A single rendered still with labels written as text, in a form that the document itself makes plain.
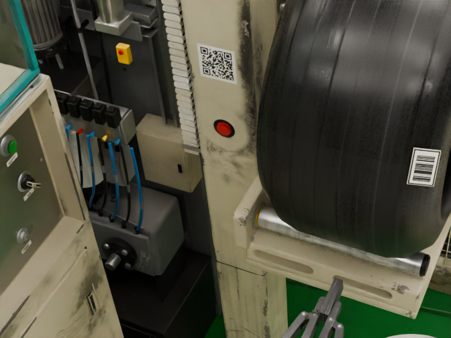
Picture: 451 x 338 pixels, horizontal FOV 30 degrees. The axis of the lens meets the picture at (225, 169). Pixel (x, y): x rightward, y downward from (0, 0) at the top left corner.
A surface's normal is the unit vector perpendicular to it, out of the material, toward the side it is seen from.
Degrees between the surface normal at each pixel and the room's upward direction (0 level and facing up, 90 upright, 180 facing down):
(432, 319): 0
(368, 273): 0
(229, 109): 90
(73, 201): 90
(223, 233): 90
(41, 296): 90
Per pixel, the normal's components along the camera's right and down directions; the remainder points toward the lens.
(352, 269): -0.07, -0.71
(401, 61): -0.34, -0.09
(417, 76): -0.10, 0.01
